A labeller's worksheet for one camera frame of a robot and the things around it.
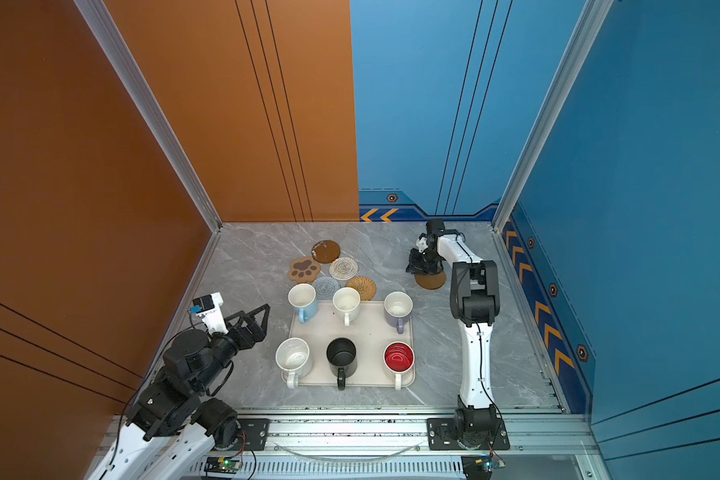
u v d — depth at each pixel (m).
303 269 1.06
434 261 0.92
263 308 0.67
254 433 0.74
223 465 0.71
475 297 0.62
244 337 0.61
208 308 0.60
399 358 0.84
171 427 0.49
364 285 1.02
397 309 0.95
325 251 1.12
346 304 0.94
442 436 0.72
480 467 0.70
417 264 0.96
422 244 1.02
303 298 0.92
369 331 0.92
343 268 1.06
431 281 1.02
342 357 0.84
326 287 1.02
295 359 0.85
